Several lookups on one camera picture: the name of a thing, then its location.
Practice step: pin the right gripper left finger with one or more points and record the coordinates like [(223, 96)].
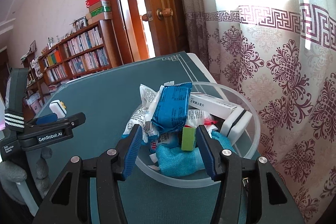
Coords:
[(68, 200)]

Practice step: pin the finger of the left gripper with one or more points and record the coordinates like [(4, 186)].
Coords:
[(72, 121), (50, 118)]

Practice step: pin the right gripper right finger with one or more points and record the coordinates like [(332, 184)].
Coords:
[(268, 199)]

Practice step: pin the white sponge black stripe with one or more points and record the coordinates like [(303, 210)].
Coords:
[(58, 108)]

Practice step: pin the green dotted block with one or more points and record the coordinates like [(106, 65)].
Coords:
[(188, 142)]

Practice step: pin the red balloon glue packet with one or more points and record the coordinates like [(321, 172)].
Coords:
[(209, 123)]

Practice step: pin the white medicine box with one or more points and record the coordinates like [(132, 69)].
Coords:
[(213, 105)]

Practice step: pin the blue foil packet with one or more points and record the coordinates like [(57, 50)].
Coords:
[(171, 111)]

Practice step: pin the grey gloved left hand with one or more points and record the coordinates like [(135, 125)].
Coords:
[(11, 174)]

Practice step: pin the clear plastic bowl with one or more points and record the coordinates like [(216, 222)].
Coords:
[(245, 147)]

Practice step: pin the white eraser in bowl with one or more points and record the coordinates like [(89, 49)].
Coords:
[(236, 123)]

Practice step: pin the blue cloth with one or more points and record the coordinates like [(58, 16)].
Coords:
[(173, 162)]

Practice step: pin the wooden bookshelf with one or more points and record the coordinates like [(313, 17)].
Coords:
[(92, 49)]

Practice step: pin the white blue wipes packet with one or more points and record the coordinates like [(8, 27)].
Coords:
[(143, 115)]

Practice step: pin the stacked boxes on shelf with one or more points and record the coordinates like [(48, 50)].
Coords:
[(98, 10)]

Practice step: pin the patterned curtain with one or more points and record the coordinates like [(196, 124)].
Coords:
[(280, 55)]

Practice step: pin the wooden door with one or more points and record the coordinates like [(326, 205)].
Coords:
[(167, 26)]

